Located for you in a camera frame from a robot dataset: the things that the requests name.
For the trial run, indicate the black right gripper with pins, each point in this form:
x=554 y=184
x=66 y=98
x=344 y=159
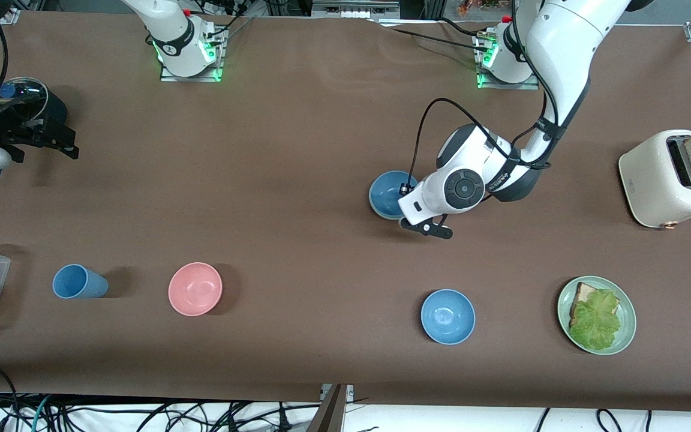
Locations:
x=32 y=133

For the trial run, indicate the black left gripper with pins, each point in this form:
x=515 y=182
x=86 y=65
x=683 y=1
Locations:
x=401 y=192

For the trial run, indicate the blue bowl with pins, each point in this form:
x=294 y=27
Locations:
x=447 y=316
x=388 y=195

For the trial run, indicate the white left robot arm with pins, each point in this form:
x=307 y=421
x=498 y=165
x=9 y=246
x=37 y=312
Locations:
x=561 y=48

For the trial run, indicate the pink bowl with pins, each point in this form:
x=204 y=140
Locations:
x=195 y=288

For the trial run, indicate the glass lid blue knob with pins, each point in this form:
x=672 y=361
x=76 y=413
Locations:
x=30 y=90

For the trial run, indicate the blue cup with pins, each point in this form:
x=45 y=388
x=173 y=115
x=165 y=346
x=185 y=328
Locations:
x=78 y=282

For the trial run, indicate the brown table mat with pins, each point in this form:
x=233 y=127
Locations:
x=261 y=180

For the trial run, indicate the grey metal device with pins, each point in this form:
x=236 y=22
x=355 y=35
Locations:
x=354 y=7

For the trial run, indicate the white bread slice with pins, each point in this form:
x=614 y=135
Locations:
x=582 y=294

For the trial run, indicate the green lettuce leaf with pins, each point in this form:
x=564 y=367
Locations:
x=597 y=321

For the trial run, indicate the cream toaster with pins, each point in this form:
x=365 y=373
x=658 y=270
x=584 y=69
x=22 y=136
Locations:
x=651 y=186

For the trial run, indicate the green plate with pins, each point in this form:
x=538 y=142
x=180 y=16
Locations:
x=628 y=318

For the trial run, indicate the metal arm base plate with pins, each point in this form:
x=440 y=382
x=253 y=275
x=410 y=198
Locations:
x=531 y=85
x=192 y=77

